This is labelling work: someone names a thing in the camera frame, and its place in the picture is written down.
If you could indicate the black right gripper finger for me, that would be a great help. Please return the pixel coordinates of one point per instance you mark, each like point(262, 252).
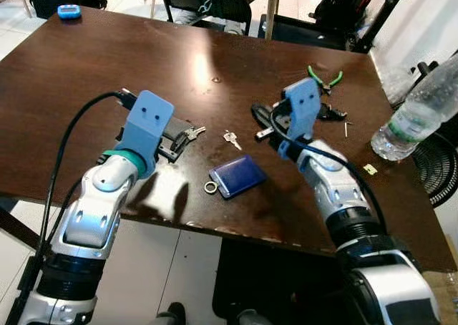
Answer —
point(263, 110)

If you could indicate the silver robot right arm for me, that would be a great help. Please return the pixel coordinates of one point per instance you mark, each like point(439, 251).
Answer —
point(336, 189)

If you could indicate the single silver key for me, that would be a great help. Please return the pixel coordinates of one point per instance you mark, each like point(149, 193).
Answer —
point(230, 137)

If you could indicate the black car key fob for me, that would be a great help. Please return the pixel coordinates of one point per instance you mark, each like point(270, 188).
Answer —
point(330, 112)

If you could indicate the small metal nail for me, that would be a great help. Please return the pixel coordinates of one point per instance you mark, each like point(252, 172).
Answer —
point(346, 129)

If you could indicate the small yellow tag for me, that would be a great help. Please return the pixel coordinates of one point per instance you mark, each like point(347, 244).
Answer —
point(370, 169)

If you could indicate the black bulky backpack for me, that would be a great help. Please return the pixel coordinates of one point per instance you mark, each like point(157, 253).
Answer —
point(343, 6)

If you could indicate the clear plastic water bottle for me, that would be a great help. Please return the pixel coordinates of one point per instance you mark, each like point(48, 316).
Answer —
point(411, 121)

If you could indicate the black floor fan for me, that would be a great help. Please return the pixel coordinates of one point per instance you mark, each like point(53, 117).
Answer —
point(436, 171)

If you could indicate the small blue device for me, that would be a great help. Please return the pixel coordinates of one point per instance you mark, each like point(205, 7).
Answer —
point(69, 11)

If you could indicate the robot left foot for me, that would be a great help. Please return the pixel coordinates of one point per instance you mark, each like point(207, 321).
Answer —
point(170, 315)

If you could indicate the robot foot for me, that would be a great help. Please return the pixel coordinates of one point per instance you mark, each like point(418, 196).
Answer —
point(254, 318)
point(170, 315)

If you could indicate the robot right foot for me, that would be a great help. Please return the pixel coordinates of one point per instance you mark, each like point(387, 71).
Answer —
point(254, 318)

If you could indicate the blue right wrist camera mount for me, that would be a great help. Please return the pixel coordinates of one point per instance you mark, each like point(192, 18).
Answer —
point(300, 107)

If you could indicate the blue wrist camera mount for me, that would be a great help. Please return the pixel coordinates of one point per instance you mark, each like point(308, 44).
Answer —
point(300, 107)
point(147, 124)

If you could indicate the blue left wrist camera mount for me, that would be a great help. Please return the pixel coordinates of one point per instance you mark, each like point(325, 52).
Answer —
point(147, 124)

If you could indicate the light wooden post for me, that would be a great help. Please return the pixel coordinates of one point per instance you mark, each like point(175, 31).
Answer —
point(273, 13)

